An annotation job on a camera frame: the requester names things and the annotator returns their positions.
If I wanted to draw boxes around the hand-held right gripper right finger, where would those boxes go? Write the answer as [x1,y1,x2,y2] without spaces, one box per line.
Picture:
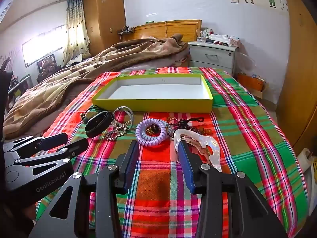
[177,141,289,238]

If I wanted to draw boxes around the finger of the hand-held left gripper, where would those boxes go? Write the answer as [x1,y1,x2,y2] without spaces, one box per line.
[3,132,69,155]
[18,138,89,165]

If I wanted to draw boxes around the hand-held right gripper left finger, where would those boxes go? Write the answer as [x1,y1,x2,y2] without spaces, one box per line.
[29,140,139,238]

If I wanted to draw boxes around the black leather bracelet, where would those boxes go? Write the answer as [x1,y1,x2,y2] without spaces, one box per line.
[85,111,115,138]

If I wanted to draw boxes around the black cord hair tie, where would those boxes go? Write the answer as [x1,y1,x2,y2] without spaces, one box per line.
[81,107,109,124]

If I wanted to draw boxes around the pearl hair claw clip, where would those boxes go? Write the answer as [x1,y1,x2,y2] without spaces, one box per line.
[173,128,221,171]

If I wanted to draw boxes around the purple spiral hair tie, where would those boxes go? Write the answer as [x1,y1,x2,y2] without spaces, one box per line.
[135,119,167,144]

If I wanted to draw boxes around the gold crystal bracelet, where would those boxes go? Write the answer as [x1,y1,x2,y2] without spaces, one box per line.
[104,120,133,142]

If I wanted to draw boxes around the amber bead bracelet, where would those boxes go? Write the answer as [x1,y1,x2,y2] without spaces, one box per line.
[198,126,214,136]

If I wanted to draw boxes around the dark beaded bracelet with tassel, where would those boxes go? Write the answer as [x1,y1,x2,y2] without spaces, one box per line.
[166,116,206,138]

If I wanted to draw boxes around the yellow-green cardboard box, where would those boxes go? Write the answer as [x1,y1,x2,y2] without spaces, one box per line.
[92,74,214,114]

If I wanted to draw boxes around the plaid bed sheet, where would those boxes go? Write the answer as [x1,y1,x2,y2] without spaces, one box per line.
[36,67,310,238]

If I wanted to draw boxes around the silver bangles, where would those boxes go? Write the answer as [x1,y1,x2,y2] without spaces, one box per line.
[114,106,135,126]

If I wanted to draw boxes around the cluttered desk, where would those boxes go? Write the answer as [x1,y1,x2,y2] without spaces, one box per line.
[7,74,32,97]

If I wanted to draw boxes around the black chair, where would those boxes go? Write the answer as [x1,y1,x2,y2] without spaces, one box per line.
[0,71,13,139]

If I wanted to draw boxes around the brown patterned blanket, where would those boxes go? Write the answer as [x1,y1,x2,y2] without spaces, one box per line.
[2,33,190,139]

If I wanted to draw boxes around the brown teddy bear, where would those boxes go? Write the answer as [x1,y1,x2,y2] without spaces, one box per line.
[37,56,60,80]

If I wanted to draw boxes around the window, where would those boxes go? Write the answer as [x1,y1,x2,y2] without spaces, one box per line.
[22,25,66,67]

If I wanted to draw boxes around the orange cardboard box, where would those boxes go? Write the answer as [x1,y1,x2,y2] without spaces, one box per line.
[238,72,269,97]

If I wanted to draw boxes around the dotted curtain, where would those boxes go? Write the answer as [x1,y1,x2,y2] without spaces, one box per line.
[62,0,90,66]

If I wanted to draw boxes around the grey nightstand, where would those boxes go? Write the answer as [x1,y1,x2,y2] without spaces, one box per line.
[187,41,239,76]

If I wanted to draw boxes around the wooden wardrobe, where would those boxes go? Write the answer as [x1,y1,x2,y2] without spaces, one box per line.
[83,0,127,55]

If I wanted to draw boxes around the pile of plastic packets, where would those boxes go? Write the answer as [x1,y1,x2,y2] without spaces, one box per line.
[205,28,241,47]

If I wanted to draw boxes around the wooden headboard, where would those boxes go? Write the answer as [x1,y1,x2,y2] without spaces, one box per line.
[121,19,202,42]

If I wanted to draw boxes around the wooden closet door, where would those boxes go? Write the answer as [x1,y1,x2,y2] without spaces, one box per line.
[276,0,317,149]

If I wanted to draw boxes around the black charger with cables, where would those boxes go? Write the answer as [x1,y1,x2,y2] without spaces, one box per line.
[118,25,135,34]

